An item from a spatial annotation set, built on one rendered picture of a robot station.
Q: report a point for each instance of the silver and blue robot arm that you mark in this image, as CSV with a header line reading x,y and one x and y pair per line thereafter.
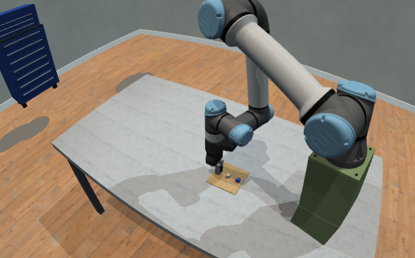
x,y
334,128

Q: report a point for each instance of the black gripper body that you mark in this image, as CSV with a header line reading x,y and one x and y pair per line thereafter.
x,y
215,145

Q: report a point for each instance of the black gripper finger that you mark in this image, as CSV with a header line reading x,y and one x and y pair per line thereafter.
x,y
217,169
221,166

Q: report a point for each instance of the tan mat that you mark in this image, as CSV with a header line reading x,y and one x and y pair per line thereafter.
x,y
228,184

